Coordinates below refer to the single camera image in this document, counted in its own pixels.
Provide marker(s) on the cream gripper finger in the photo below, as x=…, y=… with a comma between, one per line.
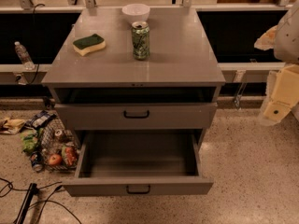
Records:
x=282, y=95
x=267, y=40

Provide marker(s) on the green soda can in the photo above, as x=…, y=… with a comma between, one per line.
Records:
x=140, y=32

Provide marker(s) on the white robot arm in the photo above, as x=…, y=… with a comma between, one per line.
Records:
x=286, y=46

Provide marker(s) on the grey drawer cabinet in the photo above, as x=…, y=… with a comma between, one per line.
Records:
x=181, y=67

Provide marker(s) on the open grey lower drawer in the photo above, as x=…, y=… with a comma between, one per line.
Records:
x=118, y=163

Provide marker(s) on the tan can in basket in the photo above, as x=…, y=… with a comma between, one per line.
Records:
x=59, y=135

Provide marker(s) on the blue soda can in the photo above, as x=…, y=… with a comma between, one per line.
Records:
x=37, y=162

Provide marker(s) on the white bowl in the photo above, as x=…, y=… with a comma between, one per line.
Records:
x=136, y=12

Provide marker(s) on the green yellow sponge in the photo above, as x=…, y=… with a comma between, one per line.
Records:
x=89, y=44

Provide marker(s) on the red green snack bag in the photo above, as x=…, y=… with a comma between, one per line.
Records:
x=70, y=155

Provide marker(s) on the red apple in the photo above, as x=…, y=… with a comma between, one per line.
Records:
x=55, y=160

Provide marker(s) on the blue chip bag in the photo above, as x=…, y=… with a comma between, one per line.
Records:
x=40, y=120

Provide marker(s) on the clear plastic water bottle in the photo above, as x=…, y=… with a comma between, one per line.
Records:
x=24, y=56

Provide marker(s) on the green chip bag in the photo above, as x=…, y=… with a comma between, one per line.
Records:
x=31, y=139

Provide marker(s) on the black stand base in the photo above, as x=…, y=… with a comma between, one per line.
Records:
x=30, y=193

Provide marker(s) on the wire basket on floor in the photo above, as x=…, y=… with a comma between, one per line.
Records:
x=50, y=146

